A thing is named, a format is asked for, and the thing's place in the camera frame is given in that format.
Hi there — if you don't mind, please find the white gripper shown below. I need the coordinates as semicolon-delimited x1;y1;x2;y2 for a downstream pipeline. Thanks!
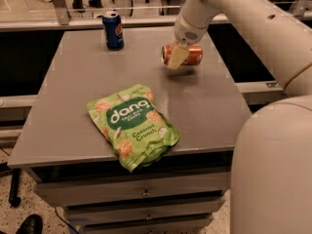
168;15;208;69

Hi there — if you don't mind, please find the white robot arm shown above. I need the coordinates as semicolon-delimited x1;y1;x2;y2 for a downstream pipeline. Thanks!
168;0;312;234

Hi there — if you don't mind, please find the blue Pepsi can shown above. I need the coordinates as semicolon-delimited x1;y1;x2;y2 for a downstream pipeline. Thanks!
102;11;124;50

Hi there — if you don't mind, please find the metal railing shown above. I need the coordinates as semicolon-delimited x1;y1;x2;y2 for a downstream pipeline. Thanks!
0;0;312;33

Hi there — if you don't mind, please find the black floor cable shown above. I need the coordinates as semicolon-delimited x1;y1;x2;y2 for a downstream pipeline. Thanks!
53;206;81;234

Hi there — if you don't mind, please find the grey drawer cabinet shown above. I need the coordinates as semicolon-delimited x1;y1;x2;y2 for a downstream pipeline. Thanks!
9;27;250;234

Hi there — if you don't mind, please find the black shoe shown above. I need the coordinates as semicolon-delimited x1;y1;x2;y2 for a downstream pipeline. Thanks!
16;214;43;234

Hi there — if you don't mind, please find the black stand leg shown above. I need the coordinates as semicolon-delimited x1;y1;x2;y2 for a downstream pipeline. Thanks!
0;163;21;208

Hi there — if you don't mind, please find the green Dang chips bag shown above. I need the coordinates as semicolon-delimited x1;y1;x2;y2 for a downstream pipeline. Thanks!
87;84;179;172

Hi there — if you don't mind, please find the orange soda can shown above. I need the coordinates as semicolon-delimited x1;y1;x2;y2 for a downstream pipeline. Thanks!
161;44;203;65

